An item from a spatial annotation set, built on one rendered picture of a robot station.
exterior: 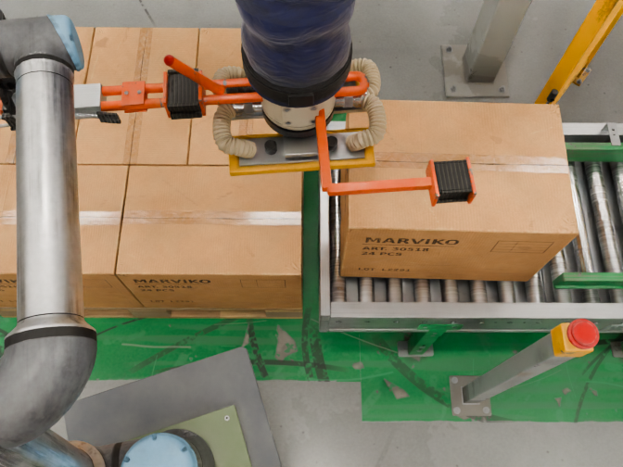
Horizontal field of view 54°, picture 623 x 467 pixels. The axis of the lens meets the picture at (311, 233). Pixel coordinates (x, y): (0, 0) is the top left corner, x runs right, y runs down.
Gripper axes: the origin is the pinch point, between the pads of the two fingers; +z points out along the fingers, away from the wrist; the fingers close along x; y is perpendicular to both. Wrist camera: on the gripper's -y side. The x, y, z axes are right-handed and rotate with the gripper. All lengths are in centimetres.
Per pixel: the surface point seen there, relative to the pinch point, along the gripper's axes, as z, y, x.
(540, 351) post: 44, 118, -53
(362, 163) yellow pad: 11, 73, -13
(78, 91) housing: -1.1, 11.4, 1.9
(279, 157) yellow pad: 11, 54, -11
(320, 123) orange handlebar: -1, 63, -9
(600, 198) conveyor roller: 73, 161, 2
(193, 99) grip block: -1.3, 36.4, -1.9
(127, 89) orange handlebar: -1.0, 22.0, 1.8
